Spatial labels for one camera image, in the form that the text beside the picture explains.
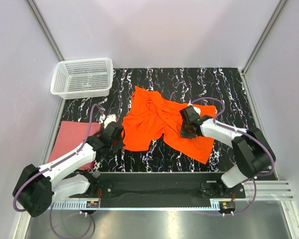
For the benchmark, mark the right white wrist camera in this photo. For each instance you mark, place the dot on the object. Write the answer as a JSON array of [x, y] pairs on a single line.
[[197, 110]]

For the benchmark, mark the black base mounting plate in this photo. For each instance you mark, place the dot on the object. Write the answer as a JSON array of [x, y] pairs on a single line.
[[166, 187]]

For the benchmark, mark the folded pink t shirt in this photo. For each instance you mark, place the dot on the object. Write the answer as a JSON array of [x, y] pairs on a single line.
[[70, 136]]

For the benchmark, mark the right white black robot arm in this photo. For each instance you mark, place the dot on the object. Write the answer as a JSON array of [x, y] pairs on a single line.
[[252, 152]]

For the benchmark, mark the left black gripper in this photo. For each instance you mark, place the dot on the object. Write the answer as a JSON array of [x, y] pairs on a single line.
[[120, 145]]

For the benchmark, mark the aluminium frame post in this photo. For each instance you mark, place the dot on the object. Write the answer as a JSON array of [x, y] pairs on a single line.
[[33, 7], [264, 35]]

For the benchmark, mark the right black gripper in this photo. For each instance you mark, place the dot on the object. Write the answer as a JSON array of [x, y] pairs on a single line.
[[185, 135]]

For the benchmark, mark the white plastic perforated basket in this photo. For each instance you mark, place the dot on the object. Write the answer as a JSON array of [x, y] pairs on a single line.
[[83, 78]]

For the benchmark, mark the right aluminium frame post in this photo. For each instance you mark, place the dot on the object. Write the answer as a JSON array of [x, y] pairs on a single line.
[[264, 35]]

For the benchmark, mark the left aluminium frame post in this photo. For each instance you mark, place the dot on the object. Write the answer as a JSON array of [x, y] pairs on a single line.
[[33, 7]]

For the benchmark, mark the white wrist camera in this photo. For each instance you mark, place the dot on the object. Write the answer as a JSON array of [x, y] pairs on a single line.
[[197, 110], [105, 120]]

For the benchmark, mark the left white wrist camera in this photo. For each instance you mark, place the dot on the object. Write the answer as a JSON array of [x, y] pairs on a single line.
[[105, 120]]

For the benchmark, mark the slotted cable duct rail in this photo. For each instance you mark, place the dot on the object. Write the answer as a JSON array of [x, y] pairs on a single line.
[[134, 205]]

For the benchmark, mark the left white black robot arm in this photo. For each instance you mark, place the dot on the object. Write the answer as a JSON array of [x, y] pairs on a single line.
[[38, 187]]

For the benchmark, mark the orange t shirt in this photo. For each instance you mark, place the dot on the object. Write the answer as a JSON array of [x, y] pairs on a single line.
[[151, 117]]

